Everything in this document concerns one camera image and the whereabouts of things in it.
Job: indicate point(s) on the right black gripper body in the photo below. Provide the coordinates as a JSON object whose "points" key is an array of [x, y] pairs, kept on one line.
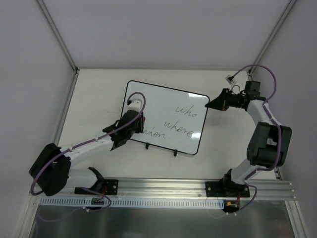
{"points": [[225, 99]]}

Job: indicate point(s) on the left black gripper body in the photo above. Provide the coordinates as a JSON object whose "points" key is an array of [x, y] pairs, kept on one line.
{"points": [[141, 123]]}

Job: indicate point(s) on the white whiteboard black frame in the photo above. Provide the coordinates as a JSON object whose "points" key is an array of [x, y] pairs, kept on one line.
{"points": [[174, 118]]}

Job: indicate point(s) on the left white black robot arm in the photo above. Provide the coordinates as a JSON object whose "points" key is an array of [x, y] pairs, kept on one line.
{"points": [[54, 169]]}

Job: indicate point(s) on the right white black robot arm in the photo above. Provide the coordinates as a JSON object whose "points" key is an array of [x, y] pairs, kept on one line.
{"points": [[267, 148]]}

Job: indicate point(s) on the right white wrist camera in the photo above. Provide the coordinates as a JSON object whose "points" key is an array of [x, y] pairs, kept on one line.
{"points": [[231, 80]]}

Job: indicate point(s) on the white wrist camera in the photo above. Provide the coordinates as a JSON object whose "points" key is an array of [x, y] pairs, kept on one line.
{"points": [[231, 80], [134, 105]]}

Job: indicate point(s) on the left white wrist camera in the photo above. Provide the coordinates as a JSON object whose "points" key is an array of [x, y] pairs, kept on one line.
{"points": [[134, 105]]}

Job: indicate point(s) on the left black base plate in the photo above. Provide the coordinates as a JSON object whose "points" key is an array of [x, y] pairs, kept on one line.
{"points": [[105, 186]]}

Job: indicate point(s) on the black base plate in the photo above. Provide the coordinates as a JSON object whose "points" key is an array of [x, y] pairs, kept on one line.
{"points": [[105, 186], [219, 189]]}

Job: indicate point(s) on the aluminium extrusion rail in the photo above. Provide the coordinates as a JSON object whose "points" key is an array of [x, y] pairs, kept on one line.
{"points": [[196, 188]]}

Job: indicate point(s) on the left aluminium frame post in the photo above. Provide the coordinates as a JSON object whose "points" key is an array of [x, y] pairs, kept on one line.
{"points": [[56, 33]]}

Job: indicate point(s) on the aluminium frame post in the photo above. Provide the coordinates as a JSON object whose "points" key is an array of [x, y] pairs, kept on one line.
{"points": [[56, 33], [276, 54]]}

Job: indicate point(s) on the white slotted cable duct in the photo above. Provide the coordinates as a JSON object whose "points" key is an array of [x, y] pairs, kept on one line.
{"points": [[126, 202]]}

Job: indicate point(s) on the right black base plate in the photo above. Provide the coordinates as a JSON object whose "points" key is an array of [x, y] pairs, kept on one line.
{"points": [[219, 189]]}

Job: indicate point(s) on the right aluminium frame post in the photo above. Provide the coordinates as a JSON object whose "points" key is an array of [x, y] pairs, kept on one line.
{"points": [[276, 54]]}

